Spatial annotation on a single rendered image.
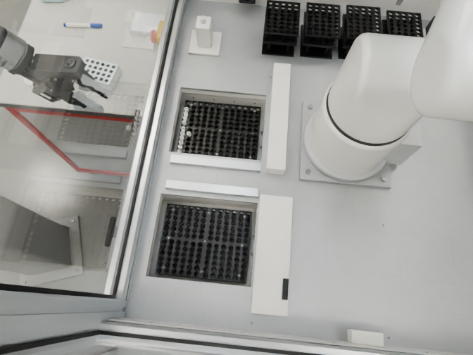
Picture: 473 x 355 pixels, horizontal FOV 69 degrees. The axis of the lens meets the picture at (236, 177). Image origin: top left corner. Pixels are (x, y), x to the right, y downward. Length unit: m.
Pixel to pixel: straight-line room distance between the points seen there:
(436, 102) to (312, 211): 0.51
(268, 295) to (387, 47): 0.55
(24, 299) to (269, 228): 0.54
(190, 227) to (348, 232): 0.39
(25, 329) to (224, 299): 0.45
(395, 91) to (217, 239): 0.54
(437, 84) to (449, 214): 0.61
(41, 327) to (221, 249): 0.48
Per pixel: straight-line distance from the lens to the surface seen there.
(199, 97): 1.07
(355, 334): 0.81
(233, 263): 0.88
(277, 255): 0.83
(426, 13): 1.30
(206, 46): 1.08
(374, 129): 0.73
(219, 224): 0.93
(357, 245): 0.89
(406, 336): 0.91
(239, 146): 0.97
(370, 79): 0.65
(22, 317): 0.48
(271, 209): 0.85
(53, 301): 0.54
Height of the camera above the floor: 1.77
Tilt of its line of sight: 69 degrees down
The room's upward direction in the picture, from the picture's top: 2 degrees clockwise
